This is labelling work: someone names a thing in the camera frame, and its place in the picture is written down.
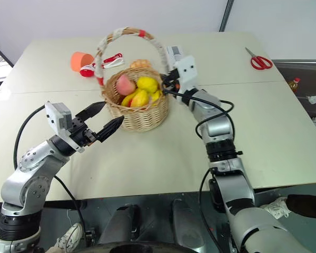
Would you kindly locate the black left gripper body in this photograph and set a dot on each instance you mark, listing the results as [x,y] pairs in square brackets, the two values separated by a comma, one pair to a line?
[80,133]

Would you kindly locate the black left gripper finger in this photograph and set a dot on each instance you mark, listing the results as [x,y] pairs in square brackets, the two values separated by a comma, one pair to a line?
[110,129]
[93,109]

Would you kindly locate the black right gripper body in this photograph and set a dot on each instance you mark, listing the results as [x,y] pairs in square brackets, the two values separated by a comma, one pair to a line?
[173,79]

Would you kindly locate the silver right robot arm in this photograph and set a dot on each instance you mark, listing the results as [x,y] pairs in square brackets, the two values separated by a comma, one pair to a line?
[218,126]

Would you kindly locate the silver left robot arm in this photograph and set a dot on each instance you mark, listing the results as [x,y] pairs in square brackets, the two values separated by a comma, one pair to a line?
[29,163]

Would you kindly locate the small yellow fruit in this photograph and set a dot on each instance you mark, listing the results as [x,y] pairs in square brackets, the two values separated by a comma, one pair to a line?
[156,97]

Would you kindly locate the yellow lemon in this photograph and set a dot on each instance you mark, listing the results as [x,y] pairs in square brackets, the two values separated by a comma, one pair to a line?
[147,84]

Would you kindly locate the white grey device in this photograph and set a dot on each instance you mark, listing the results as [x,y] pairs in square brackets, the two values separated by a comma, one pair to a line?
[175,52]

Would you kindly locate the tan ridged bread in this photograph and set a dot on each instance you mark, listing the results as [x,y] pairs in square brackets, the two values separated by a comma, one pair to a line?
[140,64]

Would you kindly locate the orange yellow mango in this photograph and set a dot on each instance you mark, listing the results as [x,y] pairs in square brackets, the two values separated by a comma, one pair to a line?
[140,99]

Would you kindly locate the yellow banana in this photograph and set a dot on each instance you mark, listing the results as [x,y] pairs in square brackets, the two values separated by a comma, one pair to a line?
[129,98]

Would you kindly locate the red cup with white band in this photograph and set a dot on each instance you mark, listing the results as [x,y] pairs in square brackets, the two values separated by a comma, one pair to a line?
[87,71]

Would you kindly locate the pink peach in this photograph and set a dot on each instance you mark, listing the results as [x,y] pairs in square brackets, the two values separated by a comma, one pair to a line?
[125,85]

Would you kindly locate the orange plastic cup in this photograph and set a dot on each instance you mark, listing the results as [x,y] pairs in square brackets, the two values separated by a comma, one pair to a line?
[77,60]

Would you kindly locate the dark rounded shape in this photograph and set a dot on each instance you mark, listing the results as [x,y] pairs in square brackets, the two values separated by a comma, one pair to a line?
[121,224]

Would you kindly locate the white sneaker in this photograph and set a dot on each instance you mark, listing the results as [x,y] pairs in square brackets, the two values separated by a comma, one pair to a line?
[69,235]

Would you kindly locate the yellow oil bottle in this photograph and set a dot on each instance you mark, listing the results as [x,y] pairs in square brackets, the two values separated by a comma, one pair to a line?
[294,85]

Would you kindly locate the small white object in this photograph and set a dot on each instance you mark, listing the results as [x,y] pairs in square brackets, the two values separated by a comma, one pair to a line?
[314,99]

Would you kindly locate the dark brown object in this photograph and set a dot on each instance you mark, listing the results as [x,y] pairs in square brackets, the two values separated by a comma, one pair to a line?
[308,206]

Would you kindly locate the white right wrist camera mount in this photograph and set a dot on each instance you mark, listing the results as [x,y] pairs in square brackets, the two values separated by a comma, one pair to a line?
[187,71]

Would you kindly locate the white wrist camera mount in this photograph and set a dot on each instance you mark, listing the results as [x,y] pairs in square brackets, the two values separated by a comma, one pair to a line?
[55,116]
[187,71]

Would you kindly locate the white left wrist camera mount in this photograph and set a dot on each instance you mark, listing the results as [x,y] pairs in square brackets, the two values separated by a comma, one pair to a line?
[55,116]

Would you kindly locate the grey metal rail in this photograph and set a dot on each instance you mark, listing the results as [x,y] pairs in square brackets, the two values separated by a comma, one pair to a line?
[226,15]

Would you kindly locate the dark window frame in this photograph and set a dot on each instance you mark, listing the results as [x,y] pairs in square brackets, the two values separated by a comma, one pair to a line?
[1,52]

